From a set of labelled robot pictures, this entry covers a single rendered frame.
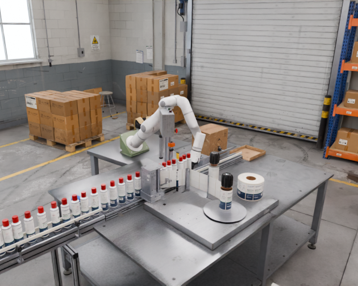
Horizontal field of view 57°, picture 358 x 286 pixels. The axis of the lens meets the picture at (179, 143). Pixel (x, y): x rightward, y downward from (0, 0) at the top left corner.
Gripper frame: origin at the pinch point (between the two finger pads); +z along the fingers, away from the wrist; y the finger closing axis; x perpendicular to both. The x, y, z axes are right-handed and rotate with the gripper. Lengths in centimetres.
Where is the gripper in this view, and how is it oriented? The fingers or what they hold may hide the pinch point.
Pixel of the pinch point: (191, 167)
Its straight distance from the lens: 295.5
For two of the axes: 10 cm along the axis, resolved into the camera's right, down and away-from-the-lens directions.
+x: 6.6, 1.1, 7.4
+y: 7.0, 2.5, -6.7
